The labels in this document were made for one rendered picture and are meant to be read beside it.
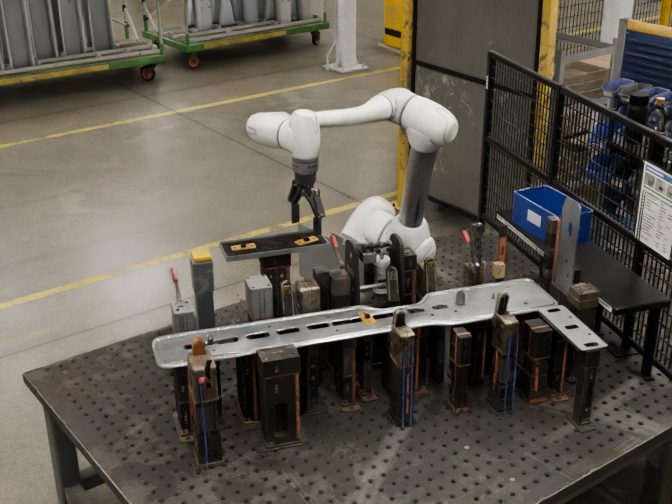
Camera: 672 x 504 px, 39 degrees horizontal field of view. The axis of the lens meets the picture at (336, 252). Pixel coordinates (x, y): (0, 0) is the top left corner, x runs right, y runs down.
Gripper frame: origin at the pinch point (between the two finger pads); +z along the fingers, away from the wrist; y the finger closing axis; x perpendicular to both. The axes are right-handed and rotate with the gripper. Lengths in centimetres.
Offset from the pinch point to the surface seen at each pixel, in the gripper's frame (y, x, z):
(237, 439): 31, -49, 52
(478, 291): 42, 44, 22
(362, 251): 18.4, 10.8, 6.0
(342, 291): 18.2, 2.4, 19.1
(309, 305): 17.9, -11.3, 20.3
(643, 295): 82, 83, 19
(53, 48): -673, 154, 82
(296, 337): 30.8, -25.3, 22.1
